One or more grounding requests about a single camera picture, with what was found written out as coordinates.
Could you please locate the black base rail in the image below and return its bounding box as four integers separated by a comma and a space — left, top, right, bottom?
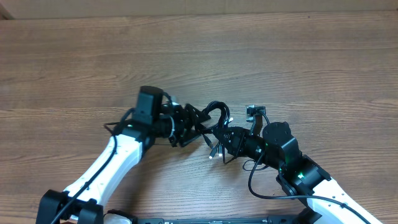
102, 208, 355, 224

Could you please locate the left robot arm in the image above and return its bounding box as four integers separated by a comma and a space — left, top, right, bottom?
36, 86, 210, 223

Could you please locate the black usb cable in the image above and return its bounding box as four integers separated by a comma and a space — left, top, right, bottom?
194, 100, 243, 165

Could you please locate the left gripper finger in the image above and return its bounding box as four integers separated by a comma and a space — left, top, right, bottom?
185, 103, 211, 124
178, 129, 202, 147

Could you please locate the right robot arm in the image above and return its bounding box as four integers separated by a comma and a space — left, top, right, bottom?
213, 122, 379, 223

